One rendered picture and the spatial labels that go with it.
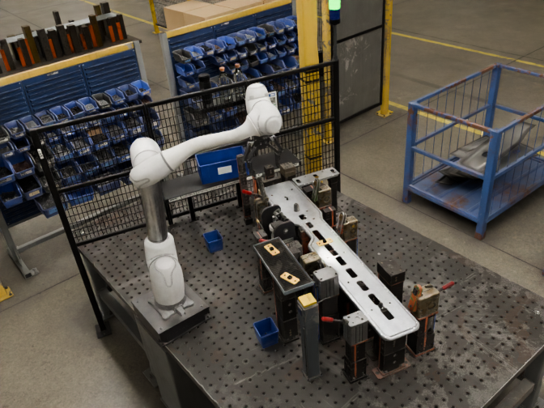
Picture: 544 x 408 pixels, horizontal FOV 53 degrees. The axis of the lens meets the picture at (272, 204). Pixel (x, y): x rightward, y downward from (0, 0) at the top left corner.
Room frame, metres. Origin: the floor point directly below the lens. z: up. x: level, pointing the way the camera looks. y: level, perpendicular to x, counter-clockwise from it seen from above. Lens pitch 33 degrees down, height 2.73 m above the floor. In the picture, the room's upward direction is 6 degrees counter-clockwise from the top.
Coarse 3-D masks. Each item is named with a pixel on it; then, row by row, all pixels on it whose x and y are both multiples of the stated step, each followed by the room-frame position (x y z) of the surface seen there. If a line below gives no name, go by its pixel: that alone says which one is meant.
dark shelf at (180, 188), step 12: (264, 156) 3.17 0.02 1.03; (288, 156) 3.13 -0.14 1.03; (276, 168) 3.00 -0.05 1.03; (180, 180) 2.97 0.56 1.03; (192, 180) 2.95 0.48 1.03; (228, 180) 2.91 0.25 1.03; (168, 192) 2.83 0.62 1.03; (180, 192) 2.82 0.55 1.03; (192, 192) 2.81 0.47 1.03; (204, 192) 2.83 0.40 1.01
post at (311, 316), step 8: (312, 304) 1.64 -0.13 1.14; (304, 312) 1.61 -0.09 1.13; (312, 312) 1.62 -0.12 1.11; (304, 320) 1.61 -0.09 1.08; (312, 320) 1.62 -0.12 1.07; (304, 328) 1.62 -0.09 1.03; (312, 328) 1.63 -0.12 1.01; (304, 336) 1.62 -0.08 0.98; (312, 336) 1.63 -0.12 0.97; (304, 344) 1.62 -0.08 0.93; (312, 344) 1.63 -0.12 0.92; (304, 352) 1.64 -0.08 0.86; (312, 352) 1.63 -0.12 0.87; (304, 360) 1.65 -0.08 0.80; (312, 360) 1.63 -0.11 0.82; (304, 368) 1.65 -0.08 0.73; (312, 368) 1.63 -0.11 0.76; (312, 376) 1.63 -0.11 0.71; (320, 376) 1.63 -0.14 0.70
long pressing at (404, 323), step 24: (288, 192) 2.75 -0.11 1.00; (288, 216) 2.49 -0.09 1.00; (312, 216) 2.47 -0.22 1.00; (312, 240) 2.25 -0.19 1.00; (336, 240) 2.23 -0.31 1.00; (336, 264) 2.05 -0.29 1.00; (360, 264) 2.03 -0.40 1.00; (360, 288) 1.86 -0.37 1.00; (384, 288) 1.84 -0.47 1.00; (408, 312) 1.68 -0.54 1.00; (384, 336) 1.56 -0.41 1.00
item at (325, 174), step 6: (330, 168) 2.98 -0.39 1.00; (306, 174) 2.94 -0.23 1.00; (312, 174) 2.93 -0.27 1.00; (318, 174) 2.92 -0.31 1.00; (324, 174) 2.91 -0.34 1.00; (330, 174) 2.91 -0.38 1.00; (336, 174) 2.90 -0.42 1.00; (294, 180) 2.88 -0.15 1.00; (300, 180) 2.87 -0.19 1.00; (306, 180) 2.87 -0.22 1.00; (312, 180) 2.86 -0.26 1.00; (300, 186) 2.81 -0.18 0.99
